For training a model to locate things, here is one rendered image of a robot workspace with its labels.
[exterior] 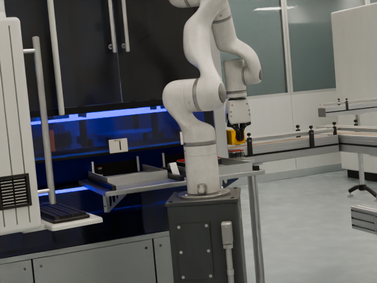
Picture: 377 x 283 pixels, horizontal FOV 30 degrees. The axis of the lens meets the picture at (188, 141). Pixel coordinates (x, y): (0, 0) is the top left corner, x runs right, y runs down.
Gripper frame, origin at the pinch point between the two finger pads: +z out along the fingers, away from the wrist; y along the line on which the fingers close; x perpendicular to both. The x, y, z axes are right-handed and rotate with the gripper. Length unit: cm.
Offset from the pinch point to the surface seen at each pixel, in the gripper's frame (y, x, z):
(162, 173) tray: 30.7, -13.1, 13.0
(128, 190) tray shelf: 50, 1, 16
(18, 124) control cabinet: 91, 15, -14
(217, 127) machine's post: -7.3, -39.2, -1.8
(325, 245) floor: -144, -177, 103
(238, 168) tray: 1.1, -1.4, 13.9
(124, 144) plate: 39, -39, 1
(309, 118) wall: -331, -500, 32
